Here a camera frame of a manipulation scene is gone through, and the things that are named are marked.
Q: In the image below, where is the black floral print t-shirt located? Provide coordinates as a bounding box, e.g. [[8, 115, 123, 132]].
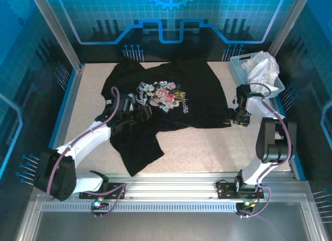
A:
[[100, 56, 233, 177]]

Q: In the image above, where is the grey perforated plastic basket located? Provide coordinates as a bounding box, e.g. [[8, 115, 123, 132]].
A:
[[228, 53, 286, 99]]

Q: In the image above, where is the crumpled white cloth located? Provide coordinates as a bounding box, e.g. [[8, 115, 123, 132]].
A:
[[241, 50, 281, 95]]

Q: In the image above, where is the small LED controller board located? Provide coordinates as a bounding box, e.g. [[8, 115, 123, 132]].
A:
[[90, 198, 109, 211], [236, 200, 257, 216]]

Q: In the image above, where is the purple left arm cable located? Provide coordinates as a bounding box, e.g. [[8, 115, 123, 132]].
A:
[[46, 86, 128, 218]]

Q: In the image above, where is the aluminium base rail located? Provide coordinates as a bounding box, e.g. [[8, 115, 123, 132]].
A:
[[75, 172, 298, 203]]

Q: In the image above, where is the aluminium frame post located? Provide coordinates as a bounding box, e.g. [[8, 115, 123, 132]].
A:
[[29, 0, 85, 72], [268, 0, 313, 57]]

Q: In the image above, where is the slotted grey cable duct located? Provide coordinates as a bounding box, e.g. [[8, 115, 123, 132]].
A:
[[40, 201, 239, 213]]

